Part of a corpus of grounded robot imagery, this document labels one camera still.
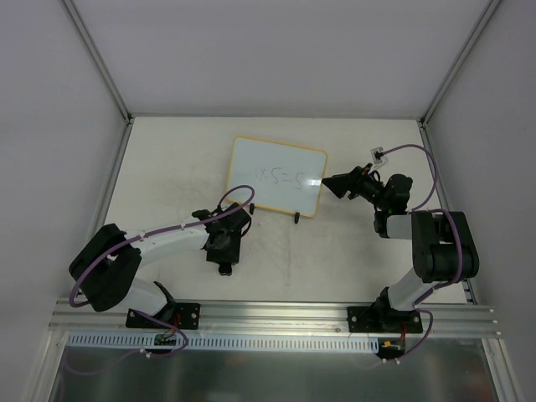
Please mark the yellow framed whiteboard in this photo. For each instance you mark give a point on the yellow framed whiteboard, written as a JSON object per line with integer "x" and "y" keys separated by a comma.
{"x": 277, "y": 176}

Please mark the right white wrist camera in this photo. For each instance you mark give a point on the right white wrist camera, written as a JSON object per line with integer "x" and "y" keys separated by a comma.
{"x": 379, "y": 158}

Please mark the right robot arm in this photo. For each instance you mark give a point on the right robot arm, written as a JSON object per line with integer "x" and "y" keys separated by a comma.
{"x": 443, "y": 251}

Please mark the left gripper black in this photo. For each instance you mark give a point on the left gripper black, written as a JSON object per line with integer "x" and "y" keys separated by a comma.
{"x": 224, "y": 255}

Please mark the left aluminium frame post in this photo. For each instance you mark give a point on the left aluminium frame post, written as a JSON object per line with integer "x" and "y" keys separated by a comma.
{"x": 80, "y": 27}

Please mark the white slotted cable duct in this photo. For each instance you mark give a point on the white slotted cable duct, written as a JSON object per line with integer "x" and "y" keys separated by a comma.
{"x": 225, "y": 342}

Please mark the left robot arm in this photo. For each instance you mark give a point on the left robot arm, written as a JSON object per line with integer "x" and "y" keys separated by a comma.
{"x": 105, "y": 271}

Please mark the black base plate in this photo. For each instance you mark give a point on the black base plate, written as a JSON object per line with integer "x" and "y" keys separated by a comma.
{"x": 184, "y": 316}
{"x": 369, "y": 319}

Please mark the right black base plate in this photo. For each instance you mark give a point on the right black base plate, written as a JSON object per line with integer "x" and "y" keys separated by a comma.
{"x": 369, "y": 319}

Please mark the aluminium front rail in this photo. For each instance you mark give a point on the aluminium front rail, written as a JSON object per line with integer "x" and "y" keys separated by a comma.
{"x": 286, "y": 318}

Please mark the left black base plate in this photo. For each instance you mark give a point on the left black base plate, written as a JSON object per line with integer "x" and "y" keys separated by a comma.
{"x": 184, "y": 316}

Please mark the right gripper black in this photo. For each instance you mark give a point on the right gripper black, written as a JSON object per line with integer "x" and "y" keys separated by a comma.
{"x": 355, "y": 183}

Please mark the blue whiteboard eraser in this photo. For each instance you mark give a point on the blue whiteboard eraser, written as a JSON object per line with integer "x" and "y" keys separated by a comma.
{"x": 225, "y": 269}

